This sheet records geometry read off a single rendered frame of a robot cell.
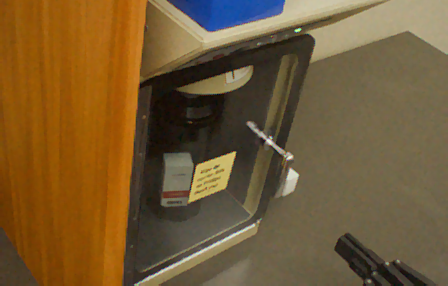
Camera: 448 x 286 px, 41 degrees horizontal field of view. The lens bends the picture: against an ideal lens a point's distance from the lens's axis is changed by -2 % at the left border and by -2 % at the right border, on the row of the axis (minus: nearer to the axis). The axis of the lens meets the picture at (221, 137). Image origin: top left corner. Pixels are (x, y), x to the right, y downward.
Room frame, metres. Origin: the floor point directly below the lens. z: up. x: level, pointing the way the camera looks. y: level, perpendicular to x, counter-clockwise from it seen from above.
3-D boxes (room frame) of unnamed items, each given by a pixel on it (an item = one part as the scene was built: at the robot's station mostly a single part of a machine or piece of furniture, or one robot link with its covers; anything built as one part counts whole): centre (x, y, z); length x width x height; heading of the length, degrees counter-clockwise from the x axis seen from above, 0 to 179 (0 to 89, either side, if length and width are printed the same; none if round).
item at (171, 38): (0.65, -0.03, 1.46); 0.32 x 0.12 x 0.10; 136
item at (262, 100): (0.68, 0.00, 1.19); 0.30 x 0.01 x 0.40; 136
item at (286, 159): (0.74, -0.09, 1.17); 0.05 x 0.03 x 0.10; 46
